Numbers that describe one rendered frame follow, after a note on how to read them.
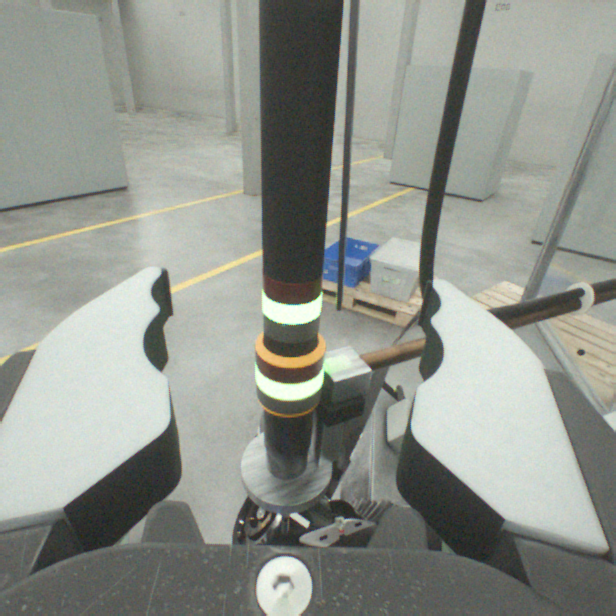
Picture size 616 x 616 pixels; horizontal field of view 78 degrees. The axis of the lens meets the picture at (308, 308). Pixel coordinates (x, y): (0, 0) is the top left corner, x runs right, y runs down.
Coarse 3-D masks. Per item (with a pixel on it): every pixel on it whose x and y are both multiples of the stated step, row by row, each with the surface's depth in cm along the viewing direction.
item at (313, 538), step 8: (344, 520) 50; (352, 520) 50; (360, 520) 49; (328, 528) 47; (336, 528) 47; (344, 528) 47; (352, 528) 46; (360, 528) 46; (304, 536) 45; (312, 536) 45; (320, 536) 45; (328, 536) 44; (336, 536) 44; (312, 544) 43; (320, 544) 42; (328, 544) 41
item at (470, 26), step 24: (480, 0) 17; (480, 24) 18; (456, 48) 19; (456, 72) 19; (456, 96) 19; (456, 120) 20; (432, 168) 22; (432, 192) 22; (432, 216) 23; (432, 240) 24; (432, 264) 25; (576, 288) 36; (600, 288) 36; (504, 312) 31; (576, 312) 37
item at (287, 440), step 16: (272, 416) 25; (304, 416) 25; (272, 432) 25; (288, 432) 25; (304, 432) 26; (272, 448) 26; (288, 448) 26; (304, 448) 27; (272, 464) 28; (288, 464) 27; (304, 464) 28
